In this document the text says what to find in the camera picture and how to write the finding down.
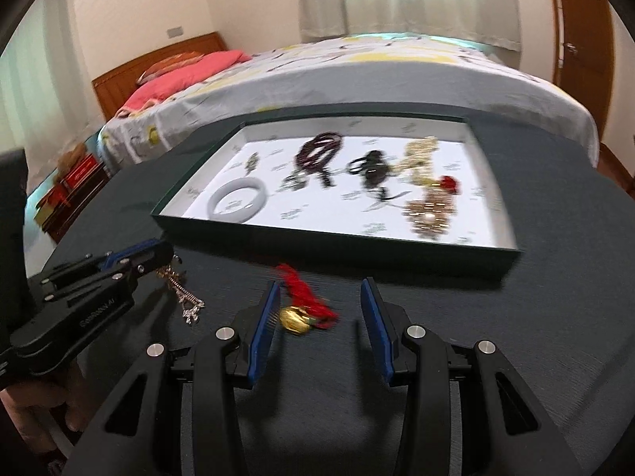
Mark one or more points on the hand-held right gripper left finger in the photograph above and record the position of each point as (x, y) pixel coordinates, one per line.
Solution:
(265, 322)

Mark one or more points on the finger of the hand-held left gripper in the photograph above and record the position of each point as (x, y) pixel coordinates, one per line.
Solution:
(124, 280)
(131, 253)

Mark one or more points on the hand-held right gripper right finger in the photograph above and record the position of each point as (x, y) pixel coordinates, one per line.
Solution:
(377, 327)

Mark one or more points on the red tassel gold charm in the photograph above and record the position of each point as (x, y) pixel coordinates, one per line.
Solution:
(295, 320)

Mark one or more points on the shallow green cardboard tray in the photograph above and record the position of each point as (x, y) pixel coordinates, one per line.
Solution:
(347, 244)

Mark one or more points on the white jade bangle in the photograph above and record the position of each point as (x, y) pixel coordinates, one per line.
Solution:
(214, 202)

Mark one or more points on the pearl cluster brooch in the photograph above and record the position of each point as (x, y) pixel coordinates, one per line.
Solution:
(431, 215)

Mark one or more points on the long crystal brooch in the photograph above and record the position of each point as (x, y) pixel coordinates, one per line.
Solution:
(252, 161)

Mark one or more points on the small red knot charm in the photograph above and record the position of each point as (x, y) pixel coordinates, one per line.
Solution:
(449, 183)

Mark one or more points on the person's left hand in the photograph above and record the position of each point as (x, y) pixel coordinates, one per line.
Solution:
(49, 406)

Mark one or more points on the dark wooden nightstand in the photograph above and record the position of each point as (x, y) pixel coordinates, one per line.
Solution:
(74, 206)

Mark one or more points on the large red gift box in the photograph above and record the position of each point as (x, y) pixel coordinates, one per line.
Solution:
(84, 172)

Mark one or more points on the small red gift box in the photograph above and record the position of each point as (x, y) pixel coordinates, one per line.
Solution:
(52, 201)

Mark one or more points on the brown teddy bear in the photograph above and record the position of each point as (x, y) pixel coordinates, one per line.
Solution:
(69, 158)

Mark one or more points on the sheer side curtain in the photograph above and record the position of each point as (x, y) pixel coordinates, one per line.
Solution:
(49, 109)

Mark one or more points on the wooden headboard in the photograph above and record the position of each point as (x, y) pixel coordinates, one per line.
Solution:
(124, 79)

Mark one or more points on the pink pillow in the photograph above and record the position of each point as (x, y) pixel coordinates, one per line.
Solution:
(188, 77)

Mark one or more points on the orange pillow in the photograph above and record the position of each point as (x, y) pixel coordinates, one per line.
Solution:
(168, 65)

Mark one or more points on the dark grey tablecloth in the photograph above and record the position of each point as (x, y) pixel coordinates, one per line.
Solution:
(545, 208)

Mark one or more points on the bed with printed sheet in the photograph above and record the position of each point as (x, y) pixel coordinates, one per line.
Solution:
(347, 84)

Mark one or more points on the white window curtain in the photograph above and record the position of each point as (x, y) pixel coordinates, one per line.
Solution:
(397, 0)

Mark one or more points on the brown wooden door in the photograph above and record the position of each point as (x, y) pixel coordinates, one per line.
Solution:
(585, 34)

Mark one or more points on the grey wall outlet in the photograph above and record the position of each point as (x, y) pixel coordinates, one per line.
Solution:
(174, 31)

